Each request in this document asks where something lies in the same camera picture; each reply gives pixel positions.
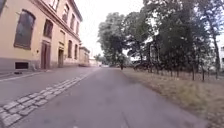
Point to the dry grass verge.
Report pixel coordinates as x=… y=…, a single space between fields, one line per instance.
x=186 y=93

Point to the grey asphalt road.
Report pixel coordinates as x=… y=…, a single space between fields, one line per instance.
x=110 y=106

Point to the fence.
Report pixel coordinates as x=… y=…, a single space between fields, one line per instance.
x=193 y=74

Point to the pale building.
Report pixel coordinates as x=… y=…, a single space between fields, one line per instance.
x=94 y=62

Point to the row of trees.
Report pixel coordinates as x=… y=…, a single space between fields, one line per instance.
x=173 y=36

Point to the cobblestone strip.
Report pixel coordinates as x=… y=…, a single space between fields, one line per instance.
x=30 y=103

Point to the grey asphalt pavement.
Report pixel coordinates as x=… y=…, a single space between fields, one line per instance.
x=33 y=85

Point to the small yellow building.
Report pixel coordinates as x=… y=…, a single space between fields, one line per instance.
x=84 y=56

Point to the large yellow building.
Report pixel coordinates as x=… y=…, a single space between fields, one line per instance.
x=33 y=36

